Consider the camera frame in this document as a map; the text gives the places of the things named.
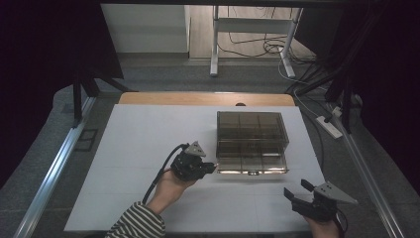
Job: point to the white metal desk frame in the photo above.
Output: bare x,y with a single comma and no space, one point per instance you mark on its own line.
254,24

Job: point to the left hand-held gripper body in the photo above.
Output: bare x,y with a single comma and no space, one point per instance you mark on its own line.
186,165

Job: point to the wooden table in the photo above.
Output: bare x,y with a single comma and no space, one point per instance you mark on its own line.
198,98

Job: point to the white wall panel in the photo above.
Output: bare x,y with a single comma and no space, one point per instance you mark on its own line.
145,28

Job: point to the white power strip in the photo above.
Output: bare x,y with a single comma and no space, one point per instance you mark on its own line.
329,127

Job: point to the smoky transparent drawer cabinet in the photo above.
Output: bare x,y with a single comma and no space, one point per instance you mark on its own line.
252,125

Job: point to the white table cover sheet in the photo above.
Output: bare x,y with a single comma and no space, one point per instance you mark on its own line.
138,158

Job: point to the aluminium floor rail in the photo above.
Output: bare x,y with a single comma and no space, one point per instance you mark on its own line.
52,175
366,175

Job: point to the dark floor hatch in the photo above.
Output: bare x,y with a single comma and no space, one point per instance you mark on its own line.
86,140

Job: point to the person's left hand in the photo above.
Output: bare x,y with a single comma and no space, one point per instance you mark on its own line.
168,191

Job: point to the person's right hand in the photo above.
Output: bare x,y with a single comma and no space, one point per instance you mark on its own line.
325,229

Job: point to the dark curtain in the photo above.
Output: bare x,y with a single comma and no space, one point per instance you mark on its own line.
39,66
383,82

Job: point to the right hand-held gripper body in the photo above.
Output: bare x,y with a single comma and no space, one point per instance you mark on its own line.
322,205

